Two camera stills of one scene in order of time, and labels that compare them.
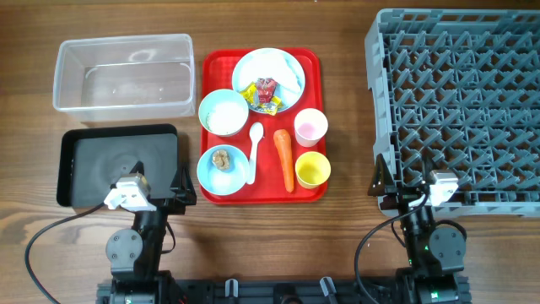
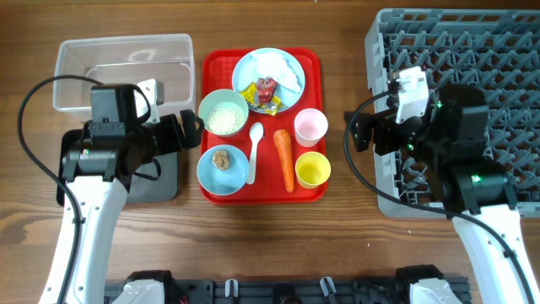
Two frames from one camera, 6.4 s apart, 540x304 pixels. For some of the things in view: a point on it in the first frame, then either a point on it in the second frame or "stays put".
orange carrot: x=283 y=140 stays put
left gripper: x=180 y=196 → x=173 y=142
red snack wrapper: x=266 y=89 stays put
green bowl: x=223 y=112 stays put
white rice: x=227 y=117 stays put
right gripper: x=399 y=196 → x=384 y=124
